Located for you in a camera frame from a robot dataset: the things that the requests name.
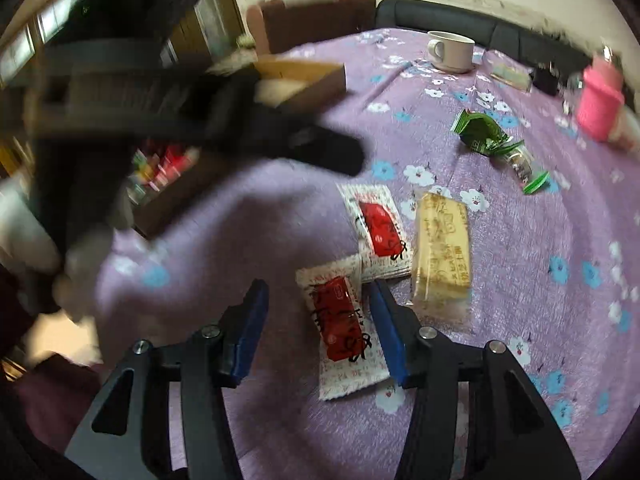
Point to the clear candy with green ends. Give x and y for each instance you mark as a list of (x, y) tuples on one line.
[(522, 165)]

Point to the brown armchair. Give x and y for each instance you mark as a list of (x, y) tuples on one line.
[(310, 20)]

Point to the small black object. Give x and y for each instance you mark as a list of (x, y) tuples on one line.
[(545, 80)]

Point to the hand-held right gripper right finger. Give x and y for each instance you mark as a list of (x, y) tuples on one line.
[(387, 335)]

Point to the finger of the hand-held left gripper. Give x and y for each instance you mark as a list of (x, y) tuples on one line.
[(320, 145)]

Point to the clear-wrapped biscuit packet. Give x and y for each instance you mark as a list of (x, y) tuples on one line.
[(442, 245)]

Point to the green pyramid snack packet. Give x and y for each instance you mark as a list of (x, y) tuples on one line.
[(482, 135)]

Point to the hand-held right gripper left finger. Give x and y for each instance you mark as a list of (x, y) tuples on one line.
[(250, 330)]

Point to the pink bottle with knitted sleeve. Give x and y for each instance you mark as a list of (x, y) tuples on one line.
[(597, 105)]

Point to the thin booklet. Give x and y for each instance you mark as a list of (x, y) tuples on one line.
[(510, 76)]

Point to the shallow cardboard box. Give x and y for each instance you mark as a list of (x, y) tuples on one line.
[(310, 85)]

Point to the white snack packet red label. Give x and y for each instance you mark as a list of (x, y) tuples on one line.
[(380, 225), (340, 320)]

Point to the dark sofa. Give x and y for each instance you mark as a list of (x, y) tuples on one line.
[(450, 17)]

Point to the white mug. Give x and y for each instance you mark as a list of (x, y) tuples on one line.
[(457, 52)]

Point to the wooden door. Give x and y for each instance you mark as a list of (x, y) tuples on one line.
[(220, 15)]

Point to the clear plastic object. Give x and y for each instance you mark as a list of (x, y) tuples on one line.
[(574, 87)]

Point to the purple floral tablecloth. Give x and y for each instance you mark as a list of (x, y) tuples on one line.
[(525, 270)]

